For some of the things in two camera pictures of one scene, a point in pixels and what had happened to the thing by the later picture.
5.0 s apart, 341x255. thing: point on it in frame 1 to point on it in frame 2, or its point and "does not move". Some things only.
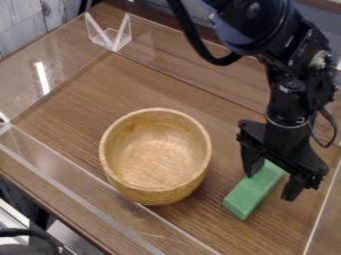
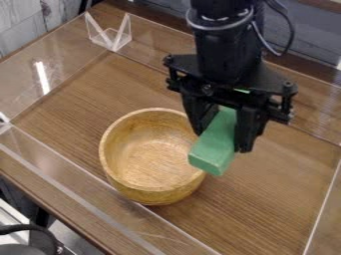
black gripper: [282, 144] to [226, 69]
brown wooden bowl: [155, 153] does not move
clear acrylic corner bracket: [112, 39] does not move
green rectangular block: [249, 195] to [213, 151]
